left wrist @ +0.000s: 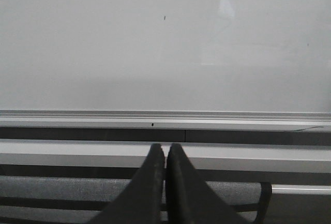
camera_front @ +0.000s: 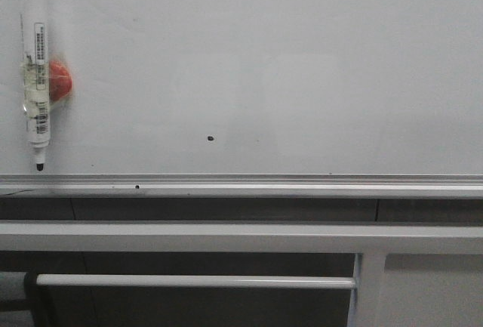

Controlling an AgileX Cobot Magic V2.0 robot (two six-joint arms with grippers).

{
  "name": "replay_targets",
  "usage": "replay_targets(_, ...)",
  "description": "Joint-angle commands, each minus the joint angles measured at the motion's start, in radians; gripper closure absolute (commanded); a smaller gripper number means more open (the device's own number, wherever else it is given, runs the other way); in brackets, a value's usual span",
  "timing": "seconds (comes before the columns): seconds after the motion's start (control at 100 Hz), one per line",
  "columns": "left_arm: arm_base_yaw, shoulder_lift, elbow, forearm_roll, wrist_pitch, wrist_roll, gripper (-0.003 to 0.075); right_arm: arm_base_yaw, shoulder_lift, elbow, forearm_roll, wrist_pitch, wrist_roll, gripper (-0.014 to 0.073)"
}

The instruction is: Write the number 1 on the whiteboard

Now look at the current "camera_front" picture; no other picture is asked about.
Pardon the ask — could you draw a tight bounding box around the white horizontal stand rod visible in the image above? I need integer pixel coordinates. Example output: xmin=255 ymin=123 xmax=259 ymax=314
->
xmin=36 ymin=274 xmax=357 ymax=290

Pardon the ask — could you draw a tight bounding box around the white whiteboard with aluminium tray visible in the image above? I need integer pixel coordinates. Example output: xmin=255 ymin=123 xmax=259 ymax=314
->
xmin=1 ymin=0 xmax=482 ymax=198

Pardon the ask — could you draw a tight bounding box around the red round magnet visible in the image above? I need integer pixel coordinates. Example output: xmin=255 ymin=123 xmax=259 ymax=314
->
xmin=49 ymin=60 xmax=72 ymax=102

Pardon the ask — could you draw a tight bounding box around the white black whiteboard marker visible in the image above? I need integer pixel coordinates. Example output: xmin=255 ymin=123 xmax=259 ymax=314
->
xmin=20 ymin=0 xmax=51 ymax=171

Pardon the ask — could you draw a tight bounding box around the grey foam padded bar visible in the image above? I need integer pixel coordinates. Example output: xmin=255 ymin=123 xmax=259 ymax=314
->
xmin=1 ymin=271 xmax=37 ymax=302

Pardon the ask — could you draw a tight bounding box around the white metal whiteboard stand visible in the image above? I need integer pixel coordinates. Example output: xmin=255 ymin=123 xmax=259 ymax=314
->
xmin=1 ymin=221 xmax=482 ymax=326

